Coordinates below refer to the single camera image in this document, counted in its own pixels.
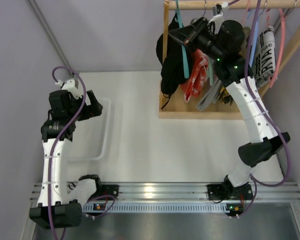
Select aluminium mounting rail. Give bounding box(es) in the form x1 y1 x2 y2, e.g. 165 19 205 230
97 182 300 204

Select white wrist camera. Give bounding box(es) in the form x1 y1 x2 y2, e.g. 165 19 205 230
208 1 229 26
55 78 83 100

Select slotted grey cable duct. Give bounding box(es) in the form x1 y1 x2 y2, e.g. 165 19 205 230
82 202 230 214

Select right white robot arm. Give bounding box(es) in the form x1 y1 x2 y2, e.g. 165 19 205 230
168 17 290 203

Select yellow camouflage trousers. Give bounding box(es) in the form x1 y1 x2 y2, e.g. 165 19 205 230
217 86 234 106

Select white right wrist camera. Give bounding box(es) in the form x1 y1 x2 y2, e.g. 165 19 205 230
208 1 229 26

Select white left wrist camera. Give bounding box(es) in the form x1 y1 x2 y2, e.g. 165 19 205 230
55 78 83 100

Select light pink hanger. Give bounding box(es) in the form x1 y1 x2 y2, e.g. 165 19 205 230
241 0 251 27

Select white perforated plastic basket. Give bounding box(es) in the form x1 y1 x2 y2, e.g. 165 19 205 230
68 97 112 162

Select pink plastic hanger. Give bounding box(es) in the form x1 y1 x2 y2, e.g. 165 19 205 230
267 7 287 88

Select blue plastic hanger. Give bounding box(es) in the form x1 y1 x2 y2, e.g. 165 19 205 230
249 17 259 67

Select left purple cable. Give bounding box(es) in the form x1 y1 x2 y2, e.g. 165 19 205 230
46 65 88 240

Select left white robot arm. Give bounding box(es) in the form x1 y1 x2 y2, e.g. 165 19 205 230
29 90 103 230

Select teal plastic hanger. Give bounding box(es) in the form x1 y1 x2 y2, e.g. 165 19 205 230
174 0 191 80

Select red white trousers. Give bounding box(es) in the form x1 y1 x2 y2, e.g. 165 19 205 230
181 49 210 103

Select wooden clothes rack frame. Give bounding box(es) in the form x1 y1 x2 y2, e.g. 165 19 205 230
158 0 300 121

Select grey trousers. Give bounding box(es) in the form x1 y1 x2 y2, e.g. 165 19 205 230
196 78 223 112

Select purple cable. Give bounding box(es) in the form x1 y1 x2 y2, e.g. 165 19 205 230
224 0 291 218
46 65 88 240

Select white black printed trousers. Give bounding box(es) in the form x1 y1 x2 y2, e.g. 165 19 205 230
252 25 276 89

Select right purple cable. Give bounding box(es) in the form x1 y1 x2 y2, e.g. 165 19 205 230
224 0 291 218

